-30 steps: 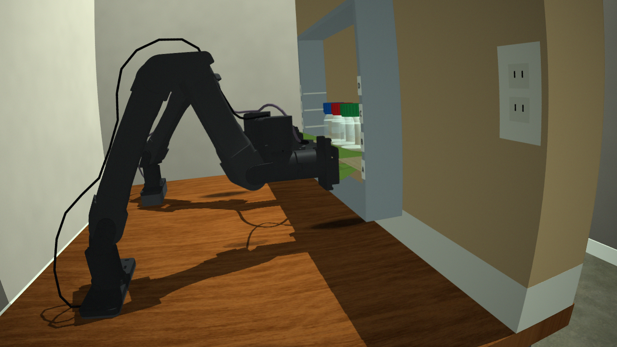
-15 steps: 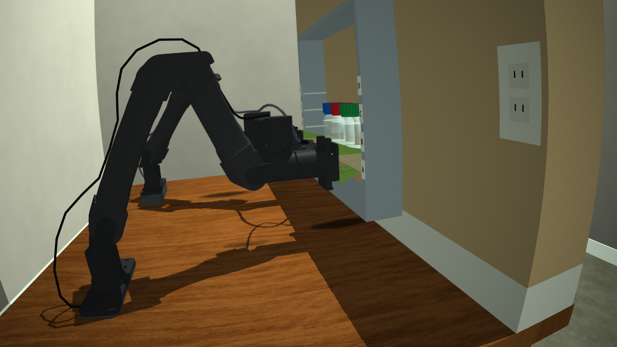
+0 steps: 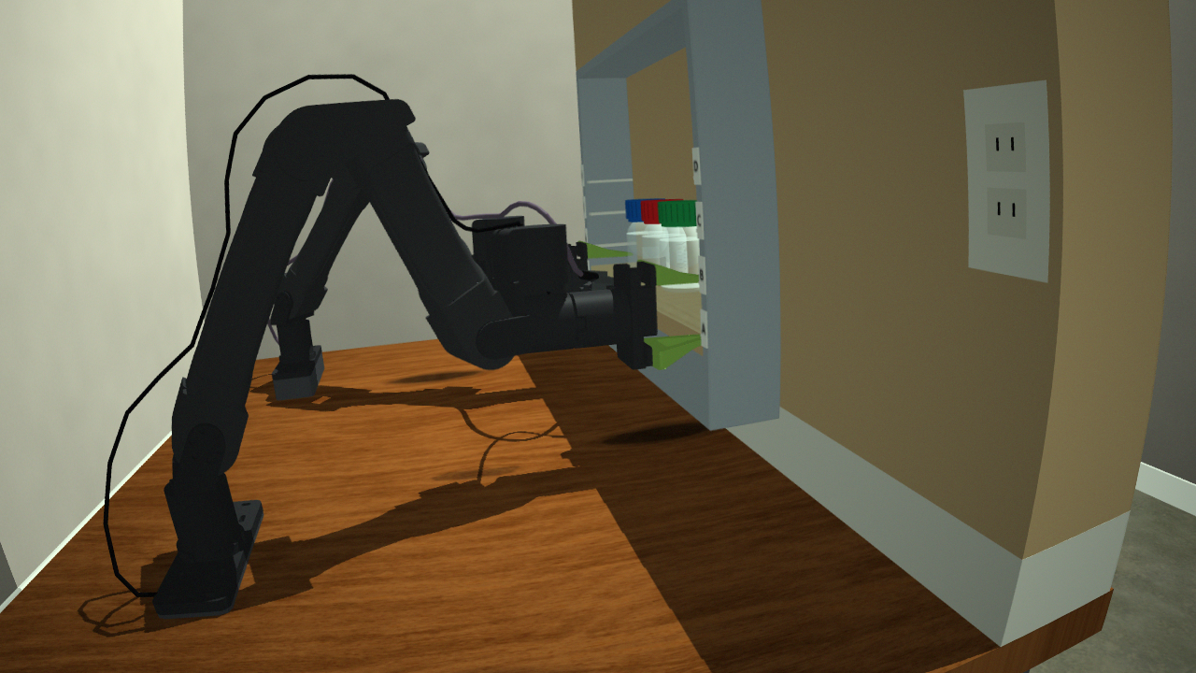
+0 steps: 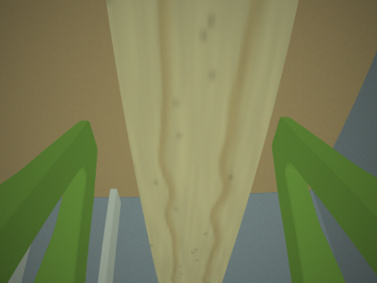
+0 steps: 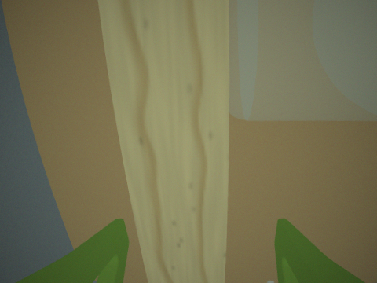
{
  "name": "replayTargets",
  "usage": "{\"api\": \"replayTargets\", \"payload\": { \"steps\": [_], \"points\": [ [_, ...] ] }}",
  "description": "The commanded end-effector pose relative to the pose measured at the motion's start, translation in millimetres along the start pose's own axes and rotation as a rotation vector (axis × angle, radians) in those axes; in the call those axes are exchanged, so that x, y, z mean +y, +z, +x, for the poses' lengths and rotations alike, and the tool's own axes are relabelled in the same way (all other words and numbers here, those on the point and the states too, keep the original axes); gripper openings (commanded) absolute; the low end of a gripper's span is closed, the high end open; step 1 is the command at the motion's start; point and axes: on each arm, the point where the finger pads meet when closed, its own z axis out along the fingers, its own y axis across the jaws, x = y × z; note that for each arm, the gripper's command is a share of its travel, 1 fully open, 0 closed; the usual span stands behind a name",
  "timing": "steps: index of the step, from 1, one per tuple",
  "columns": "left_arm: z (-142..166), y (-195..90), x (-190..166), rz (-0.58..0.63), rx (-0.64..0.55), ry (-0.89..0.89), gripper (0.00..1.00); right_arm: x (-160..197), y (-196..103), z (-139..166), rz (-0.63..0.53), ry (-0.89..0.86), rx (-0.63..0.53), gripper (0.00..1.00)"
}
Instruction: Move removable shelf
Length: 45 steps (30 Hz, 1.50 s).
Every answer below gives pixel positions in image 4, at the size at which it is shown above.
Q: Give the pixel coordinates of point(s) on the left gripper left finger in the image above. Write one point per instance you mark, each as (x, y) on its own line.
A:
(66, 168)

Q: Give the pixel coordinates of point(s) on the light wooden shelf board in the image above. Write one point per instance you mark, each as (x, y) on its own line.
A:
(198, 81)

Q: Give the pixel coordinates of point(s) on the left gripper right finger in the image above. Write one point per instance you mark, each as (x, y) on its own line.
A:
(346, 190)

